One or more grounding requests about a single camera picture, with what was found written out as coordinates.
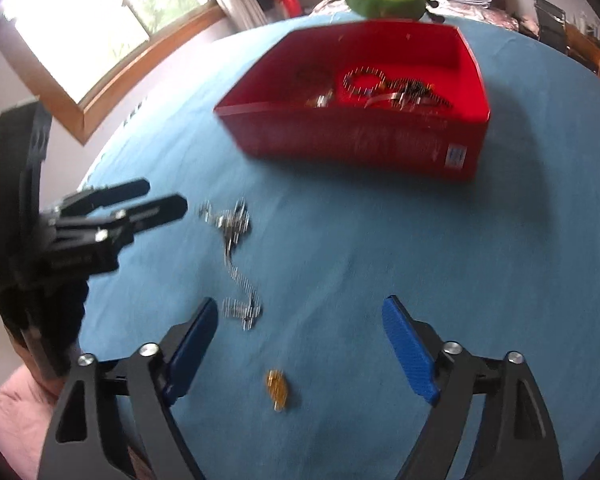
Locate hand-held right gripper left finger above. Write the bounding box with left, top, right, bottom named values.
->
left=36, top=297, right=219, bottom=480

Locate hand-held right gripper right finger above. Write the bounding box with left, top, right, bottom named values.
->
left=381, top=295, right=563, bottom=480

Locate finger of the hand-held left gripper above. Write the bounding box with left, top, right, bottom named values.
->
left=96, top=194, right=189, bottom=247
left=61, top=178, right=152, bottom=217

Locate silver chain necklace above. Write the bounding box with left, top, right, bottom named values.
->
left=198, top=198, right=264, bottom=332

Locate gold figurine charm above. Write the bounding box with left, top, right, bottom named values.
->
left=264, top=368, right=290, bottom=413

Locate red cardboard box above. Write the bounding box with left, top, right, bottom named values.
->
left=214, top=22, right=492, bottom=182

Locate black bracelet with yellow beads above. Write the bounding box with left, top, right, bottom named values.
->
left=343, top=66, right=392, bottom=102

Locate long black bead necklace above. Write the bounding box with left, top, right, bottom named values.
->
left=394, top=79, right=454, bottom=112

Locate person's left forearm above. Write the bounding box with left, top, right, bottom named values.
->
left=32, top=374, right=78, bottom=398

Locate pink cloth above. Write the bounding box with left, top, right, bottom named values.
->
left=0, top=364, right=62, bottom=463

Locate wooden framed window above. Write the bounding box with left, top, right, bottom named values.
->
left=0, top=0, right=227, bottom=147

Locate wooden cabinet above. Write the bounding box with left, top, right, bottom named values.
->
left=562, top=22, right=600, bottom=102

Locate black chair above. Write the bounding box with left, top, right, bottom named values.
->
left=532, top=0, right=569, bottom=54

